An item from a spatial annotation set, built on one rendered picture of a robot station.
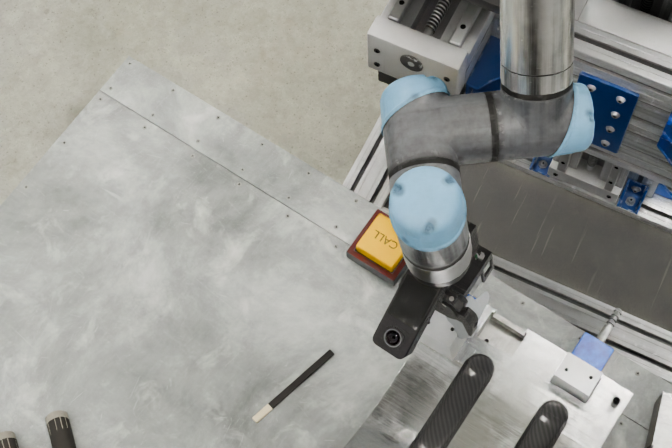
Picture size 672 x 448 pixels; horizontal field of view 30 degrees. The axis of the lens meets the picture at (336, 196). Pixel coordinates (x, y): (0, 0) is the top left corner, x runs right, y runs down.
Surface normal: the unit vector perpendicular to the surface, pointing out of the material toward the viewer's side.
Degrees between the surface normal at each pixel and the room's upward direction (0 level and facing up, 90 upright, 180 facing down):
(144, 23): 0
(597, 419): 0
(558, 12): 61
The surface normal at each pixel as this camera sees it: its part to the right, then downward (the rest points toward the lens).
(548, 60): 0.13, 0.54
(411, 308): -0.40, 0.08
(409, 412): -0.05, -0.39
